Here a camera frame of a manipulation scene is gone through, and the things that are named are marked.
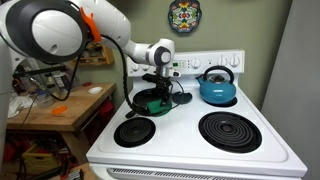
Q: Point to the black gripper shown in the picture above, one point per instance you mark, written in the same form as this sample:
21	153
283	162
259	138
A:
160	85

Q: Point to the wooden side table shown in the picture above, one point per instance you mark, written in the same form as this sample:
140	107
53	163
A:
81	105

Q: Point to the white electric stove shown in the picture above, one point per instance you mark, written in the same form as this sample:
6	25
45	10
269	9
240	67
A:
177	151

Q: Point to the colourful decorative wall plate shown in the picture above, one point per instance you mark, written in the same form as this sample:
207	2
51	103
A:
184	15

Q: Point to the white labelled jar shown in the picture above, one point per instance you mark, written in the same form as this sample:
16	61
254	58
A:
61	81

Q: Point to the coil burner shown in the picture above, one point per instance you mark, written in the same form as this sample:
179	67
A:
230	132
134	132

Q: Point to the lower wooden spice rack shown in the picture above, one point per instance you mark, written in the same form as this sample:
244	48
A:
96	54

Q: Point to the clear plastic container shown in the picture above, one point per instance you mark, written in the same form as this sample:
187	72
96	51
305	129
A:
44	100

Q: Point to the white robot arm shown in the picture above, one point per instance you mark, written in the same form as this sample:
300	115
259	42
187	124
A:
56	31

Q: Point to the left front coil burner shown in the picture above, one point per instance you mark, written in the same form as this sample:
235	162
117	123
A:
134	132

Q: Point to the right front coil burner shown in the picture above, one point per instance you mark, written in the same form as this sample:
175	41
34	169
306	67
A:
230	132

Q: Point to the orange plastic lid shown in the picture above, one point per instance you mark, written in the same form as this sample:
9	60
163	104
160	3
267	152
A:
59	110

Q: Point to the blue kettle black handle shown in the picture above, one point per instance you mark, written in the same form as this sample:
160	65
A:
216	89

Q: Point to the white crumpled cloth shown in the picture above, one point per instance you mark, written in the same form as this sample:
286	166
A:
18	103

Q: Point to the small white dish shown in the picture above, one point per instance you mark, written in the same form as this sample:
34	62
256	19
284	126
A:
95	90

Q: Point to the yellow plastic crate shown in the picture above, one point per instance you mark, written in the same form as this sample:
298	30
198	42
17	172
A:
39	160

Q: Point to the dark teal spoon rest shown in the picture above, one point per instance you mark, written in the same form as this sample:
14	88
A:
181	98

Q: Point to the black frying pan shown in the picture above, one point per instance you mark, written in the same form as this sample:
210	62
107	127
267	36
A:
137	105

